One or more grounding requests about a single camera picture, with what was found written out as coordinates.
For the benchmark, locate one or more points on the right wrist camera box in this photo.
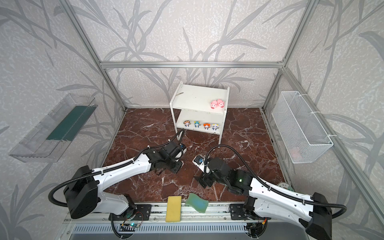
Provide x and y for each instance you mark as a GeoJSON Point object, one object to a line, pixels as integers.
{"type": "Point", "coordinates": [199, 162]}

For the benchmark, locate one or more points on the white two-tier metal shelf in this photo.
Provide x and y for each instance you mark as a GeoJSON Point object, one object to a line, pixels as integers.
{"type": "Point", "coordinates": [193, 103]}

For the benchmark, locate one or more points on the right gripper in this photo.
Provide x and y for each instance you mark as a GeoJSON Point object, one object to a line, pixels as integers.
{"type": "Point", "coordinates": [205, 177]}

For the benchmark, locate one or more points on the green sponge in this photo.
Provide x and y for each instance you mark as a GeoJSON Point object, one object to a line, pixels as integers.
{"type": "Point", "coordinates": [199, 204]}

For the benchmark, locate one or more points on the yellow hooded blue cat figurine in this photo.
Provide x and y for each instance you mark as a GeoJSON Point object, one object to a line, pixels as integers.
{"type": "Point", "coordinates": [187, 123]}

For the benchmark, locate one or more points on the green blue cat figurine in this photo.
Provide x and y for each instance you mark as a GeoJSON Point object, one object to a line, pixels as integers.
{"type": "Point", "coordinates": [197, 124]}

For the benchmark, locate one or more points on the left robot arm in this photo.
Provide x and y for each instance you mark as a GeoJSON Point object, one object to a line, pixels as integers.
{"type": "Point", "coordinates": [85, 192]}

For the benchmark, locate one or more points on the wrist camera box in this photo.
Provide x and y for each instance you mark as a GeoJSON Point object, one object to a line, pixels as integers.
{"type": "Point", "coordinates": [183, 149]}
{"type": "Point", "coordinates": [199, 162]}

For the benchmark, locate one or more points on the yellow sponge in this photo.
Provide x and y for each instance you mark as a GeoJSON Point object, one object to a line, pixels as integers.
{"type": "Point", "coordinates": [173, 213]}

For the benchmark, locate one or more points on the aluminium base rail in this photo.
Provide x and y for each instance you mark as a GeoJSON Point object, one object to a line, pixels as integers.
{"type": "Point", "coordinates": [219, 212]}

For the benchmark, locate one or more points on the white wire mesh basket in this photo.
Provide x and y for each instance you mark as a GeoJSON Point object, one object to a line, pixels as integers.
{"type": "Point", "coordinates": [299, 127]}

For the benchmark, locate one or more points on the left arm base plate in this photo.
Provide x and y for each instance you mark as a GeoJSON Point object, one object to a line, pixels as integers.
{"type": "Point", "coordinates": [140, 212]}

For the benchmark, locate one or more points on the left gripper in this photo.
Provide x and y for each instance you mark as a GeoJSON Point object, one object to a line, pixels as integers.
{"type": "Point", "coordinates": [175, 163]}

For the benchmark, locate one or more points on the pink pig toy cluster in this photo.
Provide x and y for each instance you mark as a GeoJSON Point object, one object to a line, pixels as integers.
{"type": "Point", "coordinates": [214, 104]}

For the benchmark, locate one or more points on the pink item in basket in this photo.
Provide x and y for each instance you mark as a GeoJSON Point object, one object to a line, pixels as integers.
{"type": "Point", "coordinates": [295, 154]}

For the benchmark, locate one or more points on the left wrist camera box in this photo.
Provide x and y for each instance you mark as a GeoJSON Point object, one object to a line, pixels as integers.
{"type": "Point", "coordinates": [183, 149]}

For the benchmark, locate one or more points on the white hooded blue cat figurine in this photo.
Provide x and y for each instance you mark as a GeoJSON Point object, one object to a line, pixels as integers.
{"type": "Point", "coordinates": [215, 127]}

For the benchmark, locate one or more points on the clear plastic wall bin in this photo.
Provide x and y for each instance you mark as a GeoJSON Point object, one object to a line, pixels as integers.
{"type": "Point", "coordinates": [51, 137]}

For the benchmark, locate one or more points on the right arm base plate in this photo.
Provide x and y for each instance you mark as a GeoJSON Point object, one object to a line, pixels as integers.
{"type": "Point", "coordinates": [238, 212]}

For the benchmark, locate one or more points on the green tape roll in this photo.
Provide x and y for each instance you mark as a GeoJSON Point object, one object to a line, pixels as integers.
{"type": "Point", "coordinates": [286, 186]}

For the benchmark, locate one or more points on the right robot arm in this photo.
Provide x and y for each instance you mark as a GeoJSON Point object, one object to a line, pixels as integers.
{"type": "Point", "coordinates": [313, 213]}

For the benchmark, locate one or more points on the orange crab blue cat figurine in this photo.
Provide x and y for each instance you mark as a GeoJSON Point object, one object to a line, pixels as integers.
{"type": "Point", "coordinates": [206, 126]}

